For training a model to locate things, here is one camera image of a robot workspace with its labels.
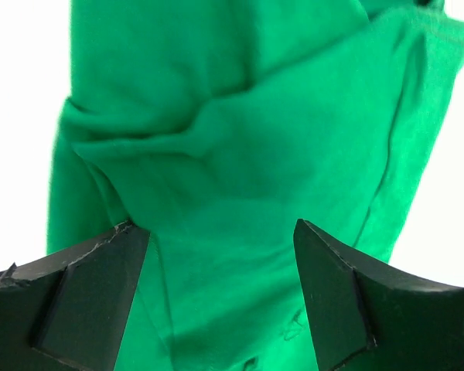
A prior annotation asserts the green t shirt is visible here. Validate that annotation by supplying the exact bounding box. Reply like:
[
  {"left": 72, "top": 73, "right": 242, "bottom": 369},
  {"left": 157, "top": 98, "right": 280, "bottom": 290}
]
[{"left": 47, "top": 1, "right": 464, "bottom": 370}]

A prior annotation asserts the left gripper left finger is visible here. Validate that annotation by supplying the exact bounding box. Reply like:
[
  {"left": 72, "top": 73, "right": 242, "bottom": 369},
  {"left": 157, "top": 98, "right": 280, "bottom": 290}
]
[{"left": 0, "top": 222, "right": 150, "bottom": 371}]

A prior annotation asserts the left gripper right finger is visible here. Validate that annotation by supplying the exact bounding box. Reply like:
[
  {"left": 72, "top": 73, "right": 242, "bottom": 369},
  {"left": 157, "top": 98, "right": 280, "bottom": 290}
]
[{"left": 293, "top": 220, "right": 464, "bottom": 371}]

